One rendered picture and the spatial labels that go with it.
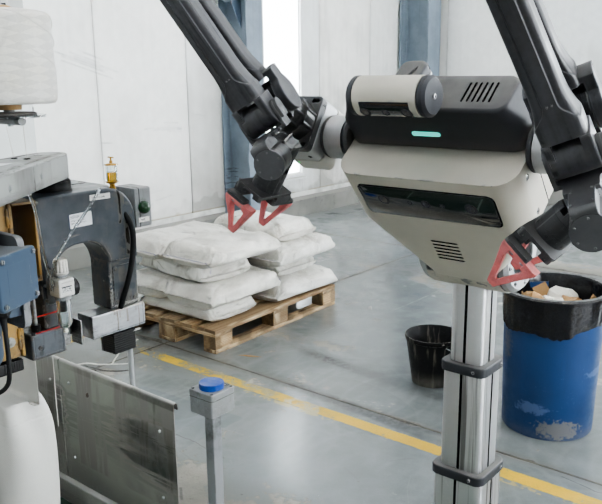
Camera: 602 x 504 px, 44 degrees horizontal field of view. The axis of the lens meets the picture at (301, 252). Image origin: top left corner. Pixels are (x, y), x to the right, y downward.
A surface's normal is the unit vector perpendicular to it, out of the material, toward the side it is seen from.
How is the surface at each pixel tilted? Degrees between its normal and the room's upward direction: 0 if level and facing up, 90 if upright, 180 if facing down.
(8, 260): 90
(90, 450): 90
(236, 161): 90
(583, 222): 108
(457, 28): 90
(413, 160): 40
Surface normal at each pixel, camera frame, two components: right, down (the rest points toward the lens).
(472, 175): -0.42, -0.62
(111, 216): 0.77, 0.14
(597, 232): -0.31, 0.51
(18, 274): 0.97, 0.04
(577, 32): -0.63, 0.18
